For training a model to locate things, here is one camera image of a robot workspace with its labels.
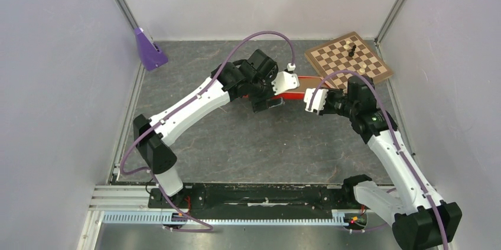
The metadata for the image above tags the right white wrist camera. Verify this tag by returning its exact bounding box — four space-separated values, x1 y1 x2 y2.
303 88 328 115

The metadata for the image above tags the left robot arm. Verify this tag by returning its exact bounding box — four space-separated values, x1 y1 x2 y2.
133 49 297 207

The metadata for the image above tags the white chess piece lower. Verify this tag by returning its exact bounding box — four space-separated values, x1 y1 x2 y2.
359 64 367 75

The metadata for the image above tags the white chess piece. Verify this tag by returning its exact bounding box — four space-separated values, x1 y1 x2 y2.
343 40 352 50
359 64 367 75

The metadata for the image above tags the wooden chessboard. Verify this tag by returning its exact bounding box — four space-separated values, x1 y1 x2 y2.
305 31 393 84

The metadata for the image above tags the orange picture frame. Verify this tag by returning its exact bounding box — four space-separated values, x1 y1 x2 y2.
242 76 333 102

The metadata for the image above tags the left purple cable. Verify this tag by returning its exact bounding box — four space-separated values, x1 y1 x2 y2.
119 31 296 233

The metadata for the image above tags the purple cable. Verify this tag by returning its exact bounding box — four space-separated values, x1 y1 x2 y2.
307 70 450 250
119 31 296 233

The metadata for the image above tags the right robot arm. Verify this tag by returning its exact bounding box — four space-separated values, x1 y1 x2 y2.
304 73 462 249

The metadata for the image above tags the light blue cable duct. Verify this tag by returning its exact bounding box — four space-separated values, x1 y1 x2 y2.
102 211 345 226

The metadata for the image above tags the purple plastic stand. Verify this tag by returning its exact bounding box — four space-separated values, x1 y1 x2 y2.
134 27 168 71

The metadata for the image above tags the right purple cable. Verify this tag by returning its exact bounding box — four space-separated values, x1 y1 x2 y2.
307 70 450 250

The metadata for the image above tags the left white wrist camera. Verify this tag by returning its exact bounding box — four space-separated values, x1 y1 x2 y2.
271 63 300 96

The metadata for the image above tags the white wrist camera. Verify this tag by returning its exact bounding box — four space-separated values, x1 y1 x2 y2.
271 63 300 96
303 88 328 115

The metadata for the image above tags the white chess piece top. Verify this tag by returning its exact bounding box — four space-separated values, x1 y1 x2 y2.
343 40 352 50

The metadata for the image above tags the black chess piece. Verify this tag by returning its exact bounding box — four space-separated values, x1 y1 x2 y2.
349 45 357 57

